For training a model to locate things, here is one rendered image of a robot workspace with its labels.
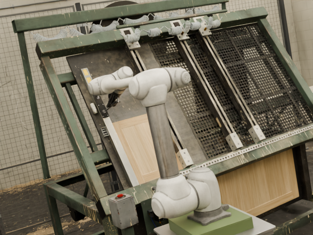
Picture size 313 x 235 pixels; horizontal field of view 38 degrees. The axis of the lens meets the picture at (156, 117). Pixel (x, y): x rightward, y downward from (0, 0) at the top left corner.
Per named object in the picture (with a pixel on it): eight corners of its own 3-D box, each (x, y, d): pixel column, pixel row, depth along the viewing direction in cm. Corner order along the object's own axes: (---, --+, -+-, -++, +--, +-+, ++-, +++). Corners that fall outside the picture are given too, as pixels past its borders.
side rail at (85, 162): (95, 203, 296) (99, 198, 287) (38, 65, 331) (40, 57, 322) (103, 200, 299) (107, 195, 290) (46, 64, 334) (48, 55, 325)
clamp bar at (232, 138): (230, 152, 346) (246, 139, 326) (165, 29, 383) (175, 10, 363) (240, 149, 351) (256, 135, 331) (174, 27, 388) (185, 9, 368)
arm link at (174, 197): (202, 212, 233) (167, 227, 221) (183, 208, 247) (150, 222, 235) (171, 64, 227) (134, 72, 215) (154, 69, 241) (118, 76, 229)
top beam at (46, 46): (39, 61, 326) (41, 53, 317) (34, 50, 329) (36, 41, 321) (263, 21, 433) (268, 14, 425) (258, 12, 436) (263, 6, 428)
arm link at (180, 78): (173, 64, 247) (152, 68, 239) (193, 63, 232) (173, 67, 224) (176, 88, 249) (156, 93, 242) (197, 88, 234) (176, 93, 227)
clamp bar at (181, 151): (180, 170, 323) (194, 157, 304) (115, 37, 360) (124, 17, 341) (192, 166, 328) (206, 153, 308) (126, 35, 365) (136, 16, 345)
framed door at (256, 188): (219, 231, 362) (221, 232, 360) (207, 165, 355) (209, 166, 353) (297, 196, 406) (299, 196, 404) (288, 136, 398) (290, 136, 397)
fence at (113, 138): (131, 189, 303) (132, 186, 300) (79, 72, 333) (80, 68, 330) (137, 186, 306) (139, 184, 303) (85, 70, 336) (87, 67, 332)
